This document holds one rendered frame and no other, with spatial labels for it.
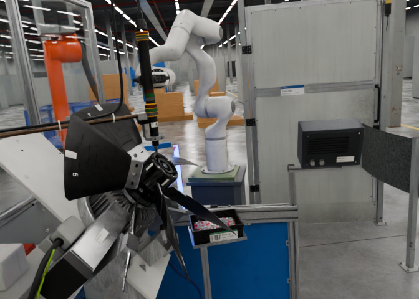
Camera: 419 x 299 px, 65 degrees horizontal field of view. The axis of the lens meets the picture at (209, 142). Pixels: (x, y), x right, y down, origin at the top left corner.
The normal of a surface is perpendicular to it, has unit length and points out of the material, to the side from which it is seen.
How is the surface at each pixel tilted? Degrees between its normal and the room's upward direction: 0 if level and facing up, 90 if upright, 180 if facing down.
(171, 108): 90
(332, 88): 90
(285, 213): 90
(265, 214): 90
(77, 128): 69
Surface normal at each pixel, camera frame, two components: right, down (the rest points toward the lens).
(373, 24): -0.09, 0.22
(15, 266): 0.99, -0.06
